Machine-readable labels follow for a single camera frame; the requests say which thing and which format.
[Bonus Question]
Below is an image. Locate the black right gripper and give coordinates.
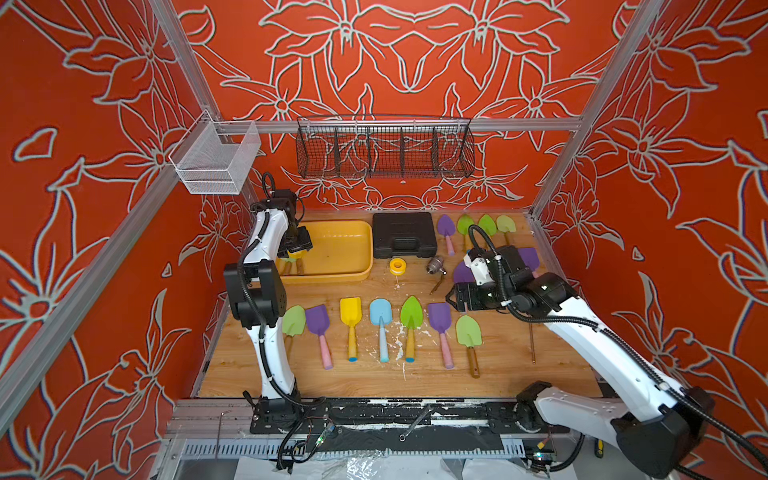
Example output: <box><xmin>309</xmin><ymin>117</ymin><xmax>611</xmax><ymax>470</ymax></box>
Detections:
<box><xmin>446</xmin><ymin>279</ymin><xmax>517</xmax><ymax>308</ymax></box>

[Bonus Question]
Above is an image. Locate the pink handled tool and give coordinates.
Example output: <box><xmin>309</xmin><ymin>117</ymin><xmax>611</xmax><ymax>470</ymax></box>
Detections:
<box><xmin>452</xmin><ymin>262</ymin><xmax>475</xmax><ymax>284</ymax></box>

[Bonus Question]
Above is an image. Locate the small green shovel wooden handle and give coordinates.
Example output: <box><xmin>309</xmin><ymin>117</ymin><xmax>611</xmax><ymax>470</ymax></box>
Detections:
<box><xmin>400</xmin><ymin>296</ymin><xmax>424</xmax><ymax>363</ymax></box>

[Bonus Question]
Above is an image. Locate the purple square shovel pink handle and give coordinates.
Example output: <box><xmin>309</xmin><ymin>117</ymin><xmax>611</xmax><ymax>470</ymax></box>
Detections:
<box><xmin>518</xmin><ymin>247</ymin><xmax>541</xmax><ymax>277</ymax></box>

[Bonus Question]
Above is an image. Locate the light green shovel blade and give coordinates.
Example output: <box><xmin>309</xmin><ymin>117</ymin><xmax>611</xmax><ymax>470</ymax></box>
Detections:
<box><xmin>282</xmin><ymin>305</ymin><xmax>306</xmax><ymax>356</ymax></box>

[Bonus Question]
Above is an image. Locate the blue shovel white handle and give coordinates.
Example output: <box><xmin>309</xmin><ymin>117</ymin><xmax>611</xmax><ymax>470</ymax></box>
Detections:
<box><xmin>369</xmin><ymin>298</ymin><xmax>392</xmax><ymax>363</ymax></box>

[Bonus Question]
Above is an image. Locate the purple shovel blade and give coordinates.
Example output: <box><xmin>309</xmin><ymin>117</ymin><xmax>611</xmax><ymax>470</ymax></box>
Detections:
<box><xmin>305</xmin><ymin>305</ymin><xmax>333</xmax><ymax>370</ymax></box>

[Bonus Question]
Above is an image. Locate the yellow shovel yellow handle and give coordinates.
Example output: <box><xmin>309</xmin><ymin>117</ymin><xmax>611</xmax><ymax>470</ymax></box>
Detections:
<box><xmin>340</xmin><ymin>297</ymin><xmax>362</xmax><ymax>362</ymax></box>

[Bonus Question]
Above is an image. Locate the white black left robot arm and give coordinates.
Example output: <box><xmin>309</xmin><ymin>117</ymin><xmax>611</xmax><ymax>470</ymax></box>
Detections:
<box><xmin>224</xmin><ymin>173</ymin><xmax>312</xmax><ymax>426</ymax></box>

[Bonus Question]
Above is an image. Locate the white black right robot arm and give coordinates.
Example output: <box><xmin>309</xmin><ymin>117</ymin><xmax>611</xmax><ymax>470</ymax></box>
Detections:
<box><xmin>446</xmin><ymin>224</ymin><xmax>767</xmax><ymax>479</ymax></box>

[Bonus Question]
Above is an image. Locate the yellow storage box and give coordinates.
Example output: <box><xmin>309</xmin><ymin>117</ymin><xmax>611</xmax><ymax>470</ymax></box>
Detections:
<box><xmin>277</xmin><ymin>220</ymin><xmax>373</xmax><ymax>285</ymax></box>

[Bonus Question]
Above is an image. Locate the hex key on table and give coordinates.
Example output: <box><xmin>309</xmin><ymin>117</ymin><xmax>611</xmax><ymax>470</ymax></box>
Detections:
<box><xmin>528</xmin><ymin>324</ymin><xmax>536</xmax><ymax>365</ymax></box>

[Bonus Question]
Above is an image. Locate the yellow tape roll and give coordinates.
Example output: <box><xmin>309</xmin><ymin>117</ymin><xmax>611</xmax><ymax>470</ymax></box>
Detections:
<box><xmin>389</xmin><ymin>258</ymin><xmax>407</xmax><ymax>277</ymax></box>

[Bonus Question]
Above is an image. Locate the black plastic tool case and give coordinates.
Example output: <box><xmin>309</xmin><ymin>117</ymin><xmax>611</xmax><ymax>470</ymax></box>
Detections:
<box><xmin>372</xmin><ymin>212</ymin><xmax>438</xmax><ymax>259</ymax></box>

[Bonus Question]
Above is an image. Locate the yellow black screwdriver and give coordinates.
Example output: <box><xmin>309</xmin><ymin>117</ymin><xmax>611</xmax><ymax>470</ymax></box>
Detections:
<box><xmin>593</xmin><ymin>439</ymin><xmax>605</xmax><ymax>459</ymax></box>

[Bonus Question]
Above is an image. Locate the black wire wall basket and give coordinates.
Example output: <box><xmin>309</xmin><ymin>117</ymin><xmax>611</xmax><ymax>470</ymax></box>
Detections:
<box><xmin>295</xmin><ymin>114</ymin><xmax>476</xmax><ymax>180</ymax></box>

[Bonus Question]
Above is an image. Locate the clear mesh wall basket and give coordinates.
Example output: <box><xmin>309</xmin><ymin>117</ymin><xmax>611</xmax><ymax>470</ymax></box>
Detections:
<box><xmin>169</xmin><ymin>112</ymin><xmax>261</xmax><ymax>195</ymax></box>

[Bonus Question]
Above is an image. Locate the wrench on base rail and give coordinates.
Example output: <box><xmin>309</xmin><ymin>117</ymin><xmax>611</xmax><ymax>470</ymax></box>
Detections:
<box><xmin>399</xmin><ymin>405</ymin><xmax>437</xmax><ymax>442</ymax></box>

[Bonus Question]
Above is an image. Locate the grey cable duct strip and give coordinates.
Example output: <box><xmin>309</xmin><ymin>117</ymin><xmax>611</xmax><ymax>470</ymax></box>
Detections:
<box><xmin>179</xmin><ymin>438</ymin><xmax>526</xmax><ymax>460</ymax></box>

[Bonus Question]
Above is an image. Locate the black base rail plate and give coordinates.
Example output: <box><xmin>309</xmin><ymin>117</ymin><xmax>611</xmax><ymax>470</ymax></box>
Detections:
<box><xmin>243</xmin><ymin>391</ymin><xmax>570</xmax><ymax>435</ymax></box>

